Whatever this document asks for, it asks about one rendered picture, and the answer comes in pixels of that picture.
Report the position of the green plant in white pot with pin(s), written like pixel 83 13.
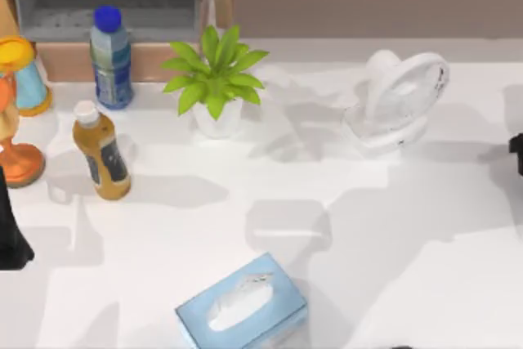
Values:
pixel 212 75

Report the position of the pulled out wooden drawer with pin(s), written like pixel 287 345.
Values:
pixel 114 18

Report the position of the blue cup with orange rim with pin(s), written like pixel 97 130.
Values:
pixel 30 87

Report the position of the white desk fan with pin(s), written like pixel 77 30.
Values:
pixel 398 99

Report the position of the blue capped clear bottle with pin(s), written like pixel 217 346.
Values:
pixel 110 67

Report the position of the amber bottle with white cap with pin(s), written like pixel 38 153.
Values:
pixel 104 153

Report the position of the light blue tissue box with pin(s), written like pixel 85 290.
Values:
pixel 245 304

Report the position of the orange trophy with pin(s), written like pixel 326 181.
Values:
pixel 12 128

